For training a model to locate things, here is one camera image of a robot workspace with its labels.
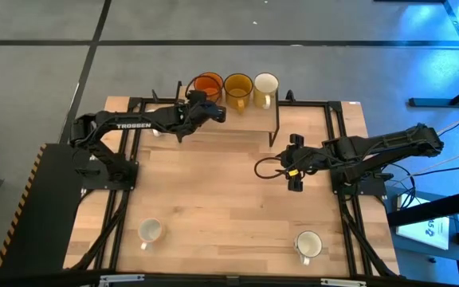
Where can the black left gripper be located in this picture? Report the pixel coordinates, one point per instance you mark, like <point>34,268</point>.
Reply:
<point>191,115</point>

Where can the orange mug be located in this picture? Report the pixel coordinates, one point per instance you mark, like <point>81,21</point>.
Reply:
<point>207,83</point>

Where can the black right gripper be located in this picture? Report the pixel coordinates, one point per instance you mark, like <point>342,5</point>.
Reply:
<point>303,159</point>

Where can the black front crossbar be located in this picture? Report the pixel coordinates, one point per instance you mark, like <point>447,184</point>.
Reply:
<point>273,282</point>

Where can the mustard yellow mug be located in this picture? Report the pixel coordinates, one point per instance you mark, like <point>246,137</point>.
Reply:
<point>237,95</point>

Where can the white sign blue print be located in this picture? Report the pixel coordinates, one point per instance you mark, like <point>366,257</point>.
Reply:
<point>420,235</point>

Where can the beige mug white interior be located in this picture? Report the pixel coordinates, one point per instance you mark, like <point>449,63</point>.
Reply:
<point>150,231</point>

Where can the black aluminium table frame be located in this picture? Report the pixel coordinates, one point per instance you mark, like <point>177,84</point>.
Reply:
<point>335,106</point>

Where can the black desk bar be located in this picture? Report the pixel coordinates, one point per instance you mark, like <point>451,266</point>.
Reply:
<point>432,209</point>

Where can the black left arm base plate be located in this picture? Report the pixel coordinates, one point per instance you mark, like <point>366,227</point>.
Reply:
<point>94,181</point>

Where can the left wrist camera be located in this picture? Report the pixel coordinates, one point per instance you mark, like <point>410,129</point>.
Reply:
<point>197,97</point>

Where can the black desk frame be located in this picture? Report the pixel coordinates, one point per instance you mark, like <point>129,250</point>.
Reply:
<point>428,102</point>

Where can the silver metal bracket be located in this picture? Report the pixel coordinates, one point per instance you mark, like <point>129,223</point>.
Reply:
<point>343,282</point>
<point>122,280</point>

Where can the white mug dark print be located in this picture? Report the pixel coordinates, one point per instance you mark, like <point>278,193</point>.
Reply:
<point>308,244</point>

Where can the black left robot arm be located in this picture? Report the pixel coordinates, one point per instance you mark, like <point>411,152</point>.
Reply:
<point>134,119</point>

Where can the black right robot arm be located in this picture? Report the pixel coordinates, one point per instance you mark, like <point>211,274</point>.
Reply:
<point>393,143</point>

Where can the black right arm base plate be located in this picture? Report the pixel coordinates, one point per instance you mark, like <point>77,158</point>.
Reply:
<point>375,188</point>

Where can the wooden shelf black frame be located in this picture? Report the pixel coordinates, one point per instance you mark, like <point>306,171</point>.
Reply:
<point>249,121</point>

